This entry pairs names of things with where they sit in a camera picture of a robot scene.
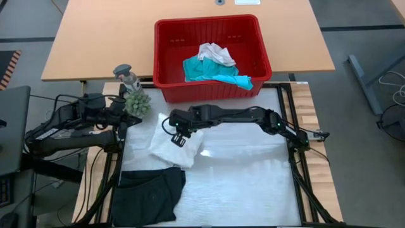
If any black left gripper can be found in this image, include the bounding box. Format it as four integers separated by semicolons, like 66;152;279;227
107;96;142;142

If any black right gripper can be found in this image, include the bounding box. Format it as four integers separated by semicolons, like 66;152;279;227
167;107;203;148

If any white lace garment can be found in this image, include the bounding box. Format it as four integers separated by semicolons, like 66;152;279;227
148;113;205;168

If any teal garment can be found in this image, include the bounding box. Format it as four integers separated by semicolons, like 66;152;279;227
182;56;254;91

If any black t-shirt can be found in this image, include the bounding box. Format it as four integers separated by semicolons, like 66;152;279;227
112;167;187;227

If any red plastic laundry bin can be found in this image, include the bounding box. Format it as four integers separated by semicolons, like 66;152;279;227
153;14;273;104

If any grey spray bottle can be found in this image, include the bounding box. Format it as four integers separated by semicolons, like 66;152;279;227
113;64;143;94

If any thin white crumpled garment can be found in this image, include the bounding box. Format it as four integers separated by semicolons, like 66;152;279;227
197;42;237;67

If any wooden desk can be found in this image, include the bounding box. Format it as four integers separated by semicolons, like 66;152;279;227
389;0;405;25
40;0;335;82

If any hazard striped floor mat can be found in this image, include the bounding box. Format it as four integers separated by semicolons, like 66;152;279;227
0;49;22;91

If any black keyboard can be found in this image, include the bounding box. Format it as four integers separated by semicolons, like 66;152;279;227
0;175;13;208

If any grey metal desk leg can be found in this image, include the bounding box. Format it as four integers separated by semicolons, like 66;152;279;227
347;52;405;115

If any black aluminium table frame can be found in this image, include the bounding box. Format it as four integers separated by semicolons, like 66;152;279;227
74;82;346;228

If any black wire ring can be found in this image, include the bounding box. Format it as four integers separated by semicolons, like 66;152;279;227
375;103;405;146

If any white cable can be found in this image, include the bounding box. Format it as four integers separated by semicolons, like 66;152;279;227
378;70;405;107

